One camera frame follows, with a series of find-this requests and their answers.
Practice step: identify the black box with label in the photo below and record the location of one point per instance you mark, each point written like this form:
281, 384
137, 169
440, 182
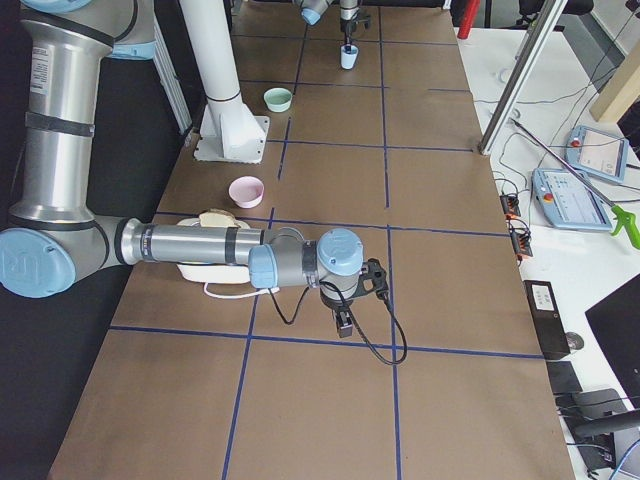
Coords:
546, 319

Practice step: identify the green bowl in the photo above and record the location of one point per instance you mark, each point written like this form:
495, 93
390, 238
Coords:
278, 99

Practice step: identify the red cylinder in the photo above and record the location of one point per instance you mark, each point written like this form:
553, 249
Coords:
468, 18

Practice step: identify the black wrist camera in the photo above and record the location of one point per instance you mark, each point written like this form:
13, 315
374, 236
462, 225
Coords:
373, 279

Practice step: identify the pink bowl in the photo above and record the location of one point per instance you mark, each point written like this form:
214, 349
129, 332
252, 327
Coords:
246, 191

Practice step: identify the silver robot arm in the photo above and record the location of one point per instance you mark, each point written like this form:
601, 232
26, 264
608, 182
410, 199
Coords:
313, 10
54, 240

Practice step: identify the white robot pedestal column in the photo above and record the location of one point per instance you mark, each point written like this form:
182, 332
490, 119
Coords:
229, 132

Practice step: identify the blue teach pendant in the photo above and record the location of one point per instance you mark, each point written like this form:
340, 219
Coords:
598, 153
567, 203

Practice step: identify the far blue teach pendant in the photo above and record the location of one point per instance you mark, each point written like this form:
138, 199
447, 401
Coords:
598, 153

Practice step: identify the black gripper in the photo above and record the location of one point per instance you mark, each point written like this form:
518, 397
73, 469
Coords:
348, 21
332, 302

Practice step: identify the blue cup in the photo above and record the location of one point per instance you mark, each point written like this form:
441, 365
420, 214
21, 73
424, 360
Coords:
348, 56

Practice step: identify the near blue teach pendant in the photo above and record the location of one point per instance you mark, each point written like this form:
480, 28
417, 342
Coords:
567, 203

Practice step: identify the aluminium frame post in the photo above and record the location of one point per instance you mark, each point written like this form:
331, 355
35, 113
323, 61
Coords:
532, 47

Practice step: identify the black laptop corner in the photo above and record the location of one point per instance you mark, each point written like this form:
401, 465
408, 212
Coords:
614, 321

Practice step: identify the cream white toaster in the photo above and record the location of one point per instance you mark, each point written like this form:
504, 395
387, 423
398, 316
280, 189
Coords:
208, 264

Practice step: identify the orange black connector block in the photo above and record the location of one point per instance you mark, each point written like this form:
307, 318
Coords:
518, 229

